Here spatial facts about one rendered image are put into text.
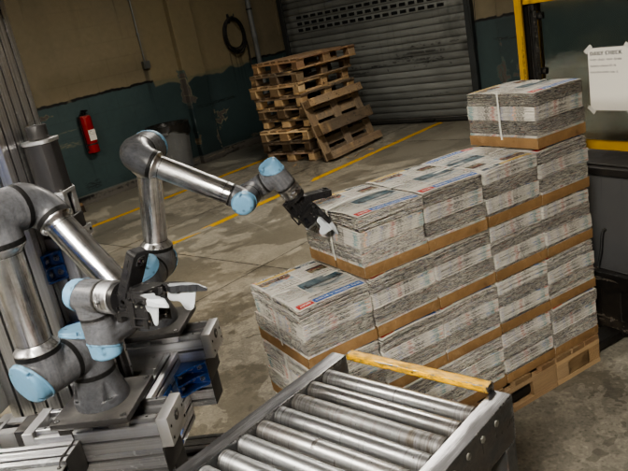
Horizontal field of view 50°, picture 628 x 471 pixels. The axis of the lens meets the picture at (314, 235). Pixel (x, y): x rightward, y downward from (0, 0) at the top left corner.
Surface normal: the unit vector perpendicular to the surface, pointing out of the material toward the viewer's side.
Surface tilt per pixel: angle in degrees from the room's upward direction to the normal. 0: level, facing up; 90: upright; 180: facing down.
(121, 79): 90
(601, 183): 90
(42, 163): 90
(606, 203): 90
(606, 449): 0
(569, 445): 0
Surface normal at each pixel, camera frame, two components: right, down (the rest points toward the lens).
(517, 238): 0.51, 0.16
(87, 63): 0.75, 0.07
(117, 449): -0.08, 0.32
